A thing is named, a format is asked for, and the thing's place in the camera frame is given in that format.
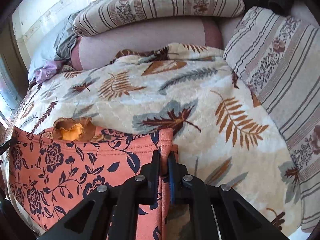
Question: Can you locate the grey garment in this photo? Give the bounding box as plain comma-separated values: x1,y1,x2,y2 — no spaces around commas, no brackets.
54,11,79,61

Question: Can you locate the orange black floral blouse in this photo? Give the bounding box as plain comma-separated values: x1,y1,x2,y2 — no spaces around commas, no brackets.
8,126,178,239

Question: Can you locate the lilac floral garment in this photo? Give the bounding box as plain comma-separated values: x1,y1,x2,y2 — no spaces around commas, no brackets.
35,61,65,84

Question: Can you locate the light blue pillow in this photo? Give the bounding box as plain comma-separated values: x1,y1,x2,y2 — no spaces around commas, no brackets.
28,12,78,81

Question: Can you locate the cream leaf-pattern blanket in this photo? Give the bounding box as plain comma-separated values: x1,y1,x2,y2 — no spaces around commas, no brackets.
1,43,302,236

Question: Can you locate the striped floral rolled quilt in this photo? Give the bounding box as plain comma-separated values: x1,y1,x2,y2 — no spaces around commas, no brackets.
72,0,245,37

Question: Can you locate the stained glass window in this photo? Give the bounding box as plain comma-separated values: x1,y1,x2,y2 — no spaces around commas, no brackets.
1,56,22,128

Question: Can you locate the striped floral pillow right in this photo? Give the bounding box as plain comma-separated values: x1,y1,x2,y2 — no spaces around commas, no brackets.
223,7,319,232

